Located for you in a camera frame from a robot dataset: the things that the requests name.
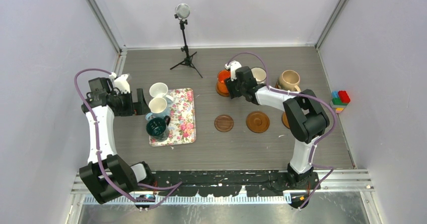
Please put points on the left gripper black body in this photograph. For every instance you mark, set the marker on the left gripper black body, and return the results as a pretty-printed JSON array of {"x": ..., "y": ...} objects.
[{"x": 125, "y": 107}]

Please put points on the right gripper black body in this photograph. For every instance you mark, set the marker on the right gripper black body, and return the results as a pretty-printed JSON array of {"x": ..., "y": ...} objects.
[{"x": 236, "y": 89}]

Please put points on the cream brown-rim mug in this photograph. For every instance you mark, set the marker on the cream brown-rim mug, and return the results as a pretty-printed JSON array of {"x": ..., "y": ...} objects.
[{"x": 259, "y": 74}]

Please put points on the glossy brown wooden coaster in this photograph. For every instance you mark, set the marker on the glossy brown wooden coaster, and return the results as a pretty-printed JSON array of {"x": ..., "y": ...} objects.
[{"x": 222, "y": 90}]

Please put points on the orange mug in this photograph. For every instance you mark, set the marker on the orange mug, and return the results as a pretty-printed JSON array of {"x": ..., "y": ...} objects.
[{"x": 222, "y": 76}]

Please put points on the matte brown wooden coaster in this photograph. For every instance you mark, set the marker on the matte brown wooden coaster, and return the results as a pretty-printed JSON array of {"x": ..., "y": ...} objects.
[{"x": 257, "y": 122}]

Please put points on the dark walnut small coaster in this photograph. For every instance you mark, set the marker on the dark walnut small coaster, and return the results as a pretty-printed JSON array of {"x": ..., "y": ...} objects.
[{"x": 224, "y": 123}]

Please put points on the beige mug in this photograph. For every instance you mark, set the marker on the beige mug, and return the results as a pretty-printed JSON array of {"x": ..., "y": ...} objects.
[{"x": 289, "y": 80}]

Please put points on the small orange-brown coaster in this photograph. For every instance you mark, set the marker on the small orange-brown coaster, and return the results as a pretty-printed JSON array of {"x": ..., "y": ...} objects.
[{"x": 285, "y": 120}]

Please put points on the light blue white mug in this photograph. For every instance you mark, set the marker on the light blue white mug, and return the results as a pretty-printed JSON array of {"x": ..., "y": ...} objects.
[{"x": 159, "y": 107}]

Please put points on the dark green mug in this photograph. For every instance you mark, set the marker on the dark green mug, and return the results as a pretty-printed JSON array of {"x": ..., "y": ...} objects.
[{"x": 158, "y": 128}]

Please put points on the floral serving tray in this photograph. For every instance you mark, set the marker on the floral serving tray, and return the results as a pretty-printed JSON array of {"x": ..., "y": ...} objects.
[{"x": 182, "y": 127}]

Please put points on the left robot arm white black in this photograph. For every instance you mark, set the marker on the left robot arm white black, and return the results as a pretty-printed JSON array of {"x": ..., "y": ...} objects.
[{"x": 107, "y": 176}]

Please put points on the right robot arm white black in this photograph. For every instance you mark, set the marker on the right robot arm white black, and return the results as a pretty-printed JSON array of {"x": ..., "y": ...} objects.
[{"x": 306, "y": 117}]

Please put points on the colourful toy brick stack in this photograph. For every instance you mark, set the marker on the colourful toy brick stack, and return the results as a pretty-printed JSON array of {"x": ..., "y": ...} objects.
[{"x": 339, "y": 100}]

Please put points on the microphone on black tripod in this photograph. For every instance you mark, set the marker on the microphone on black tripod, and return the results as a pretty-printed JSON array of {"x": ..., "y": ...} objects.
[{"x": 182, "y": 12}]

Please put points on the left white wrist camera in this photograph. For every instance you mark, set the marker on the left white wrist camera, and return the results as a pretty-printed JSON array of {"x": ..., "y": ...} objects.
[{"x": 121, "y": 82}]

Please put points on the aluminium frame rail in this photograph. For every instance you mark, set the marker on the aluminium frame rail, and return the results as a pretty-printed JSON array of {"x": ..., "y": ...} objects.
[{"x": 341, "y": 180}]

